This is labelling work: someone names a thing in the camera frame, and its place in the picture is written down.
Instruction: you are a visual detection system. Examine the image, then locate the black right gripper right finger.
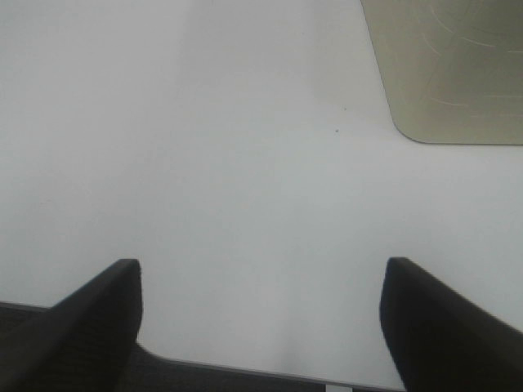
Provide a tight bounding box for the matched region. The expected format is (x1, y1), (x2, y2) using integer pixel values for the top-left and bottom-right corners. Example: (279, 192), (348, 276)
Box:
(379, 257), (522, 391)

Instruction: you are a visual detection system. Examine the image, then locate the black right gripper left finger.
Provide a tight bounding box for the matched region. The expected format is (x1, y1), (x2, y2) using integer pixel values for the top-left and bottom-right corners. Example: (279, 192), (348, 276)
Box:
(1, 259), (143, 391)

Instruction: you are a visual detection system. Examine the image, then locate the beige storage box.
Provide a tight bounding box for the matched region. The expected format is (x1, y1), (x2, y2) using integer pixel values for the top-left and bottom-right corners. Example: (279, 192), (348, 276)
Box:
(361, 1), (522, 145)

